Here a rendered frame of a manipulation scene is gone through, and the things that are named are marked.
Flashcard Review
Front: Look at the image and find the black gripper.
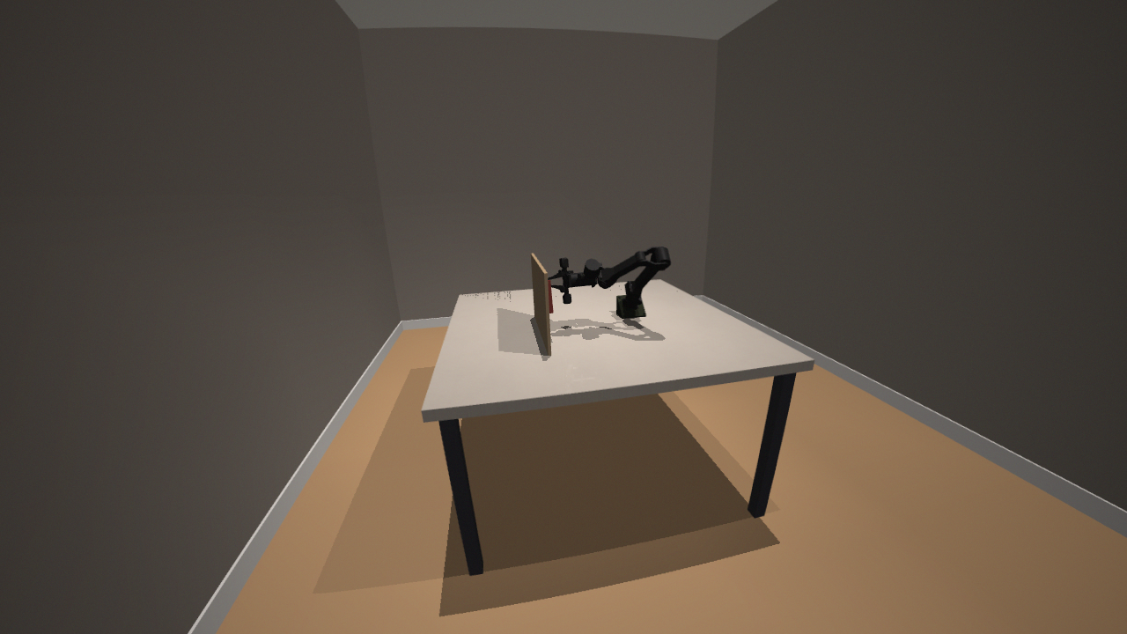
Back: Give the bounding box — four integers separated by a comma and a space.
548, 258, 584, 304

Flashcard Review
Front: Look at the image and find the tan wall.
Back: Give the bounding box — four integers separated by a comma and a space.
531, 253, 551, 356

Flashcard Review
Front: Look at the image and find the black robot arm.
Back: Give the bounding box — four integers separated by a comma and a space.
582, 247, 671, 311

